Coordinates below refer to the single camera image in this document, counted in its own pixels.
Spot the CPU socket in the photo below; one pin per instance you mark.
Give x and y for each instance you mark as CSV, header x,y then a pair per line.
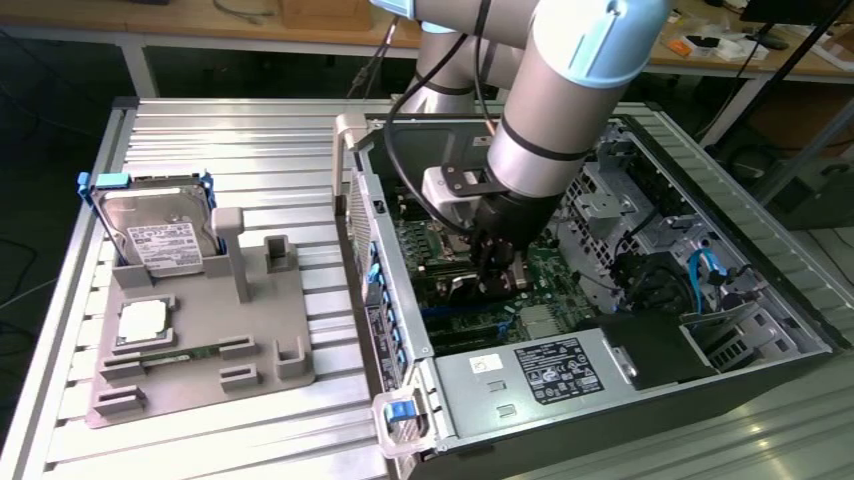
x,y
454,247

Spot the white plastic part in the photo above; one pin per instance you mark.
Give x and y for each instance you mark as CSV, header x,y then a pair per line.
x,y
723,47

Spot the black monitor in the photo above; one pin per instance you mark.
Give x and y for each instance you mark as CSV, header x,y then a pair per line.
x,y
787,10

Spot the silver hard disk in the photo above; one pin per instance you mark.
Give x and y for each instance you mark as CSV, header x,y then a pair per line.
x,y
153,215

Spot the wooden desk white frame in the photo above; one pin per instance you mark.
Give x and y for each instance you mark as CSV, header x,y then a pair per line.
x,y
167,25
821,62

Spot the grey power supply unit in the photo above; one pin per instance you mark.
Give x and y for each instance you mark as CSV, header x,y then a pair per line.
x,y
474,400

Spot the green motherboard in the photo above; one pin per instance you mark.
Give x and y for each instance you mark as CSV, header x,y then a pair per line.
x,y
567,280

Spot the silver CPU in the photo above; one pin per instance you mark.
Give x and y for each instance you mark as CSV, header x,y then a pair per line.
x,y
143,322

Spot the orange block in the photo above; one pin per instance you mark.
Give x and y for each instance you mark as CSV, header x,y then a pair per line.
x,y
679,47

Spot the blue case latch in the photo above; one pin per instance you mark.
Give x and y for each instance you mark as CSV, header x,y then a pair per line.
x,y
399,412

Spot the black slanted pole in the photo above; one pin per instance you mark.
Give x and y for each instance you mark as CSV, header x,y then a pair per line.
x,y
781,74

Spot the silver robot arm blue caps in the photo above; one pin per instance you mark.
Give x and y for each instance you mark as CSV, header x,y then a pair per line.
x,y
560,100

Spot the grey parts rack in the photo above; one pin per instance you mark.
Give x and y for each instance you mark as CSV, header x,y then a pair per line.
x,y
200,310

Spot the green RAM stick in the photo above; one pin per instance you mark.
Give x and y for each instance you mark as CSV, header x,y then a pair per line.
x,y
173,356

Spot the black case lock slider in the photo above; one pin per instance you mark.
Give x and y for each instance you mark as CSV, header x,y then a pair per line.
x,y
380,207

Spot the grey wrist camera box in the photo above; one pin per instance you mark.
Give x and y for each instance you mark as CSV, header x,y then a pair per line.
x,y
443,195

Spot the black computer mouse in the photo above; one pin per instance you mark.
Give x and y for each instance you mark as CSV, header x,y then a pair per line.
x,y
771,41

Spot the black equipment box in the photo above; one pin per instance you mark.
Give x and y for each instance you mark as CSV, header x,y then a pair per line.
x,y
814,200

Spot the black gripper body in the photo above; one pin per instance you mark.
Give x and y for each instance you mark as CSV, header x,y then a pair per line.
x,y
514,220

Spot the black plastic cover box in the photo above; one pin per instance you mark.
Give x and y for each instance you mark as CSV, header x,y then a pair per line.
x,y
654,350

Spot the short black expansion slot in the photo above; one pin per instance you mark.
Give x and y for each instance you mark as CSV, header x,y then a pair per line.
x,y
467,327
470,342

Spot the blue expansion slot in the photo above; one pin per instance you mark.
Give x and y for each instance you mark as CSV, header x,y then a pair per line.
x,y
454,314

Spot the silver chipset heatsink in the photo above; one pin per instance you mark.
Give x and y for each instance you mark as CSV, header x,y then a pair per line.
x,y
540,322

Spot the cardboard box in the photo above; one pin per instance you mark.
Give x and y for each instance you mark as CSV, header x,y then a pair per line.
x,y
320,15

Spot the metal disk bay cage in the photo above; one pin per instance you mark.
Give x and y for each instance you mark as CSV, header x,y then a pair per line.
x,y
603,205

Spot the blue disk carrier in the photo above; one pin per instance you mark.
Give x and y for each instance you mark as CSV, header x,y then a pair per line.
x,y
109,180

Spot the black and grey PC case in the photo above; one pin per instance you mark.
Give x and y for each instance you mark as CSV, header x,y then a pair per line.
x,y
667,440

